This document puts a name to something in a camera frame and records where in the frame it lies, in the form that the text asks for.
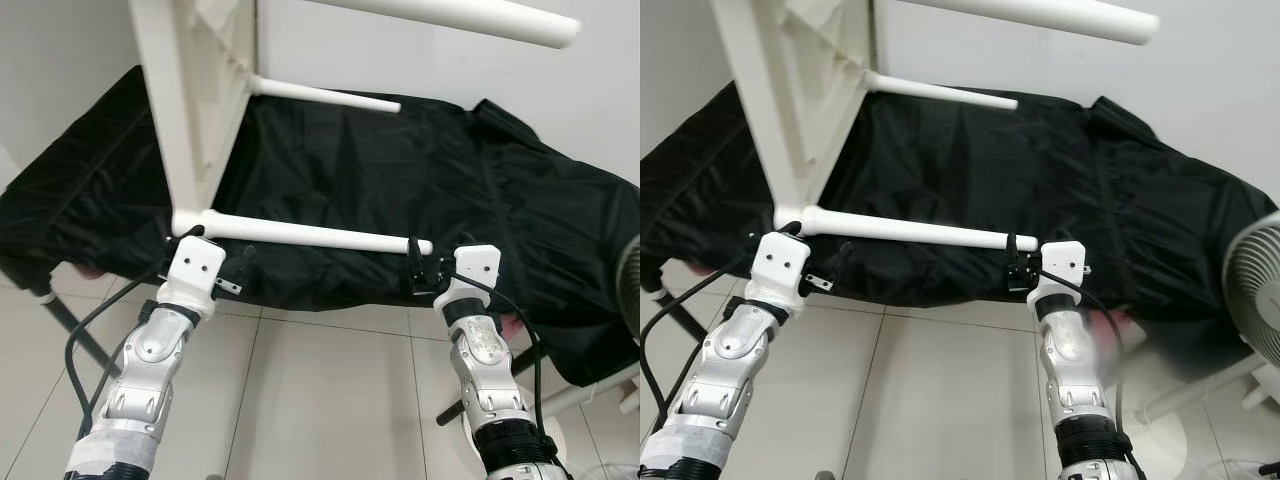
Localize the white plastic table leg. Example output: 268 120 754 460
864 69 1020 112
247 74 403 115
173 207 435 257
303 0 582 50
898 0 1162 47
798 204 1014 252

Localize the white plastic table top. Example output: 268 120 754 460
709 0 882 234
127 0 260 237

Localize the black nylon cloth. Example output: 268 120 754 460
0 65 641 387
640 80 1280 346

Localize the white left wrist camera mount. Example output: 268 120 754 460
154 237 228 321
745 231 811 316

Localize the black metal frame bar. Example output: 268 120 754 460
42 292 123 379
658 288 709 343
436 392 476 428

